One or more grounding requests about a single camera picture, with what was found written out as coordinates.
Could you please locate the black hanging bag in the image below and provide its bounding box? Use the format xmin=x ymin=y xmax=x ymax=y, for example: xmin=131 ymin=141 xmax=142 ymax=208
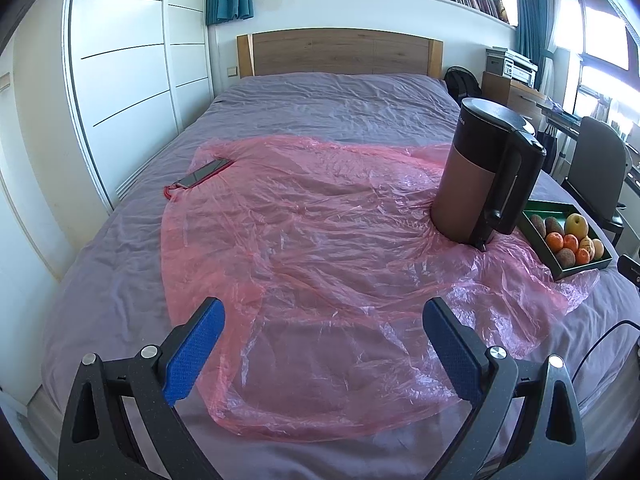
xmin=537 ymin=122 xmax=558 ymax=173

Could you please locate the desk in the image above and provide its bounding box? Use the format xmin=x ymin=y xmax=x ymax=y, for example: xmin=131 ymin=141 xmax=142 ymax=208
xmin=542 ymin=100 xmax=640 ymax=191

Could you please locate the white wardrobe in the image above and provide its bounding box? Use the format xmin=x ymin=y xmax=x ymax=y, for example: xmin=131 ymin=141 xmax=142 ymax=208
xmin=65 ymin=0 xmax=216 ymax=211

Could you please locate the grey office chair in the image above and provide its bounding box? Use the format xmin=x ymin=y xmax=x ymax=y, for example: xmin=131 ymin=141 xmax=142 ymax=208
xmin=560 ymin=116 xmax=628 ymax=256

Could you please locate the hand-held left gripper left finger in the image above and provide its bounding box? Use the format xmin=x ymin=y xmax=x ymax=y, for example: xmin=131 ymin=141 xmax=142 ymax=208
xmin=57 ymin=296 xmax=226 ymax=480

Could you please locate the grey knife red handle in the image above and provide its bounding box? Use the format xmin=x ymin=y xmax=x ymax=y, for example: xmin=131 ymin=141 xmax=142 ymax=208
xmin=164 ymin=158 xmax=234 ymax=202

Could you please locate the window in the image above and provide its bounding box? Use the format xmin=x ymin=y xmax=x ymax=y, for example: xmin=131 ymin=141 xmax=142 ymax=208
xmin=555 ymin=0 xmax=640 ymax=126

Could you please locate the wooden dresser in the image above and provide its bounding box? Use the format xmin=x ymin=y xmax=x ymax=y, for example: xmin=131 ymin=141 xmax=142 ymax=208
xmin=481 ymin=71 xmax=548 ymax=126

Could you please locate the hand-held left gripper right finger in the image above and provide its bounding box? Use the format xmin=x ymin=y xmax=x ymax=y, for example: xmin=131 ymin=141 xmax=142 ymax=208
xmin=422 ymin=296 xmax=588 ymax=480

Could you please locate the white printer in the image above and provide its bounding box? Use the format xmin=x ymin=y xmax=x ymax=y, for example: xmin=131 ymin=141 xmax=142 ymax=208
xmin=485 ymin=46 xmax=540 ymax=88

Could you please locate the green tray box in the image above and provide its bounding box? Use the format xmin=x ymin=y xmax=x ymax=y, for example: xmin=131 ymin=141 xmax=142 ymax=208
xmin=517 ymin=199 xmax=613 ymax=282

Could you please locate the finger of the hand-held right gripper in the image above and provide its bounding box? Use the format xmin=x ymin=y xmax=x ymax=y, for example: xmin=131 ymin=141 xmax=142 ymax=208
xmin=618 ymin=254 xmax=640 ymax=288

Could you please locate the black backpack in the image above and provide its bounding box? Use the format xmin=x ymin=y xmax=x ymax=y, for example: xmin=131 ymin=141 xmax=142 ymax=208
xmin=444 ymin=66 xmax=483 ymax=108

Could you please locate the pink plastic sheet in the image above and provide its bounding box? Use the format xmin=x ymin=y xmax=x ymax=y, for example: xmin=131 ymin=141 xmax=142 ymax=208
xmin=160 ymin=135 xmax=601 ymax=443

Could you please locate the black and steel electric kettle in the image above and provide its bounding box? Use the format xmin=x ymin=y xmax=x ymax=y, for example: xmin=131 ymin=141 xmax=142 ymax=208
xmin=431 ymin=97 xmax=547 ymax=252

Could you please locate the wooden headboard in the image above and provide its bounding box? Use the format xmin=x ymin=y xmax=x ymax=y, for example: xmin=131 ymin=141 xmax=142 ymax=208
xmin=236 ymin=27 xmax=445 ymax=79

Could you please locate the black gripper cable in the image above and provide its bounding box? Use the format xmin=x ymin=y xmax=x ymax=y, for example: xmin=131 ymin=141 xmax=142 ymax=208
xmin=571 ymin=319 xmax=640 ymax=386

